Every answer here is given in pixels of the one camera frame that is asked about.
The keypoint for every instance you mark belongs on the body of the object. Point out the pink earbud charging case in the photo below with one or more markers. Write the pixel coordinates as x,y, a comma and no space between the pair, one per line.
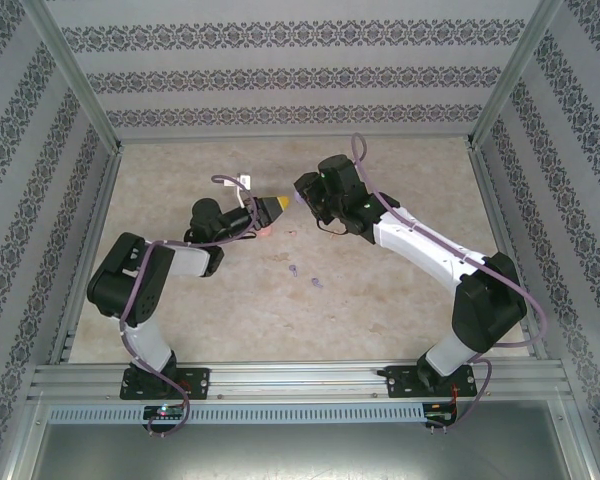
265,232

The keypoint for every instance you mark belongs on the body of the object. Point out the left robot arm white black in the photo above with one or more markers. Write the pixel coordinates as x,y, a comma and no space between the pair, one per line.
150,345

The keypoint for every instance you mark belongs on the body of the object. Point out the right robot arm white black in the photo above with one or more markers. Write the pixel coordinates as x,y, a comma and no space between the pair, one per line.
430,245

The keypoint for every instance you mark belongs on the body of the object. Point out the grey metal panel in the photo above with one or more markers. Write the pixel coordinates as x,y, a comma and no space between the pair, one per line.
300,455

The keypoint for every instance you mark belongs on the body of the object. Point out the aluminium side rail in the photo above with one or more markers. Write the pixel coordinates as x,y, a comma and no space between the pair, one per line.
95,225
491,200

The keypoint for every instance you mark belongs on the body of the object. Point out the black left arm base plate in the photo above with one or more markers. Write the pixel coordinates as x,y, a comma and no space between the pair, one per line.
197,384

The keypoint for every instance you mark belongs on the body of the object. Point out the aluminium mounting rail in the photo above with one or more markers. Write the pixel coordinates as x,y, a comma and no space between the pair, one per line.
295,381

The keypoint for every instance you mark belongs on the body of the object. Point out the aluminium frame post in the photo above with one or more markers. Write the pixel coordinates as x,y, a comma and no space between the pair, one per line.
79,80
510,80

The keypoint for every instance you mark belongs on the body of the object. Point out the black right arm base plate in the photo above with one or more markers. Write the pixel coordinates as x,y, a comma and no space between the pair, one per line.
400,382

